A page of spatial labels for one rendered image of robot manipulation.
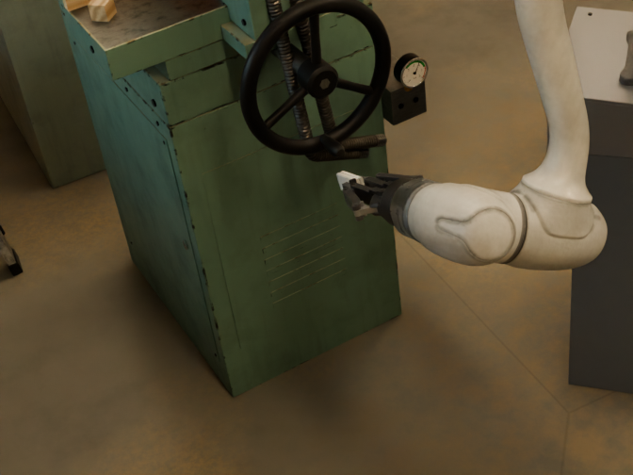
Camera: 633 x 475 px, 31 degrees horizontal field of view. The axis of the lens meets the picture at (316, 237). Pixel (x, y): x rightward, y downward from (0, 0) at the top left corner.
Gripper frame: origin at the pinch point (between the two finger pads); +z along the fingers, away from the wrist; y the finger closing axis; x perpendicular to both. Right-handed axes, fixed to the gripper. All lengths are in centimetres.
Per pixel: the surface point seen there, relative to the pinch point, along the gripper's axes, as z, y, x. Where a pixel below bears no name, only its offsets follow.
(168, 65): 28.4, 14.8, -23.3
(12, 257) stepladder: 122, 43, 25
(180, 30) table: 26.5, 11.3, -28.5
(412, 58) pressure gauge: 27.6, -30.7, -8.2
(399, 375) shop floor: 43, -16, 60
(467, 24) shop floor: 149, -116, 20
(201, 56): 28.6, 8.5, -22.8
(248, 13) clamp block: 17.2, 2.0, -28.7
